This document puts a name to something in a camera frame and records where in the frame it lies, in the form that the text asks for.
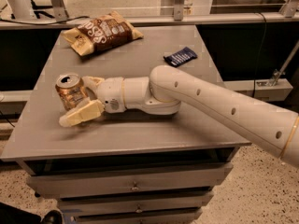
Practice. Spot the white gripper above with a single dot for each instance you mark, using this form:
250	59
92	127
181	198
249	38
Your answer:
110	92

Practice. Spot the grey drawer cabinet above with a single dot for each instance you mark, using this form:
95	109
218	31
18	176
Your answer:
129	140

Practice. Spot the orange soda can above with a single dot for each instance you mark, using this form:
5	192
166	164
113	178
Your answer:
71	90

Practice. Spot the drawer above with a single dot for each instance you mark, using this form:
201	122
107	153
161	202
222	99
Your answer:
173	216
130	181
138	203

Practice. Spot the black object bottom left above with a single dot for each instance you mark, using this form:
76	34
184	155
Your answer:
13	215

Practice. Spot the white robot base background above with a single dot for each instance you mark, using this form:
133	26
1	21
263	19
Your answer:
21	9

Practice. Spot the blue snack bar wrapper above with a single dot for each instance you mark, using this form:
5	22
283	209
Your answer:
180	57

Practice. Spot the top drawer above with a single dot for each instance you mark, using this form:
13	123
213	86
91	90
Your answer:
130	181

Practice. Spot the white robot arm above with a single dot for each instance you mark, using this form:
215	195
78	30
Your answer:
272	128

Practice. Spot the brown chip bag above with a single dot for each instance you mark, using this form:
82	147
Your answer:
106	32

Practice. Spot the middle drawer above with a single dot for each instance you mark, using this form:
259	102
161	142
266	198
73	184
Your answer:
138	203

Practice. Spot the metal guard rail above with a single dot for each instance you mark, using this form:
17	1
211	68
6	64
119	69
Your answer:
154	21

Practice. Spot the bottom drawer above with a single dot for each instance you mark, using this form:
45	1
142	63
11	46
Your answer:
173	216

